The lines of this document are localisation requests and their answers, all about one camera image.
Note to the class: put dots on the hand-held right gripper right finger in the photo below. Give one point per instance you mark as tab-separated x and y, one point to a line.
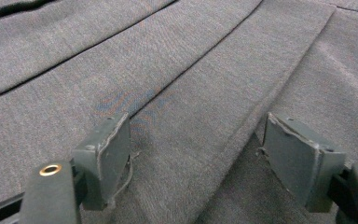
292	161

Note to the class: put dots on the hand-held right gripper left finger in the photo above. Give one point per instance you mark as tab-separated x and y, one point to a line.
112	161

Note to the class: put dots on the dark grey pleated skirt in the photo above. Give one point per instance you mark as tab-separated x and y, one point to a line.
199	77

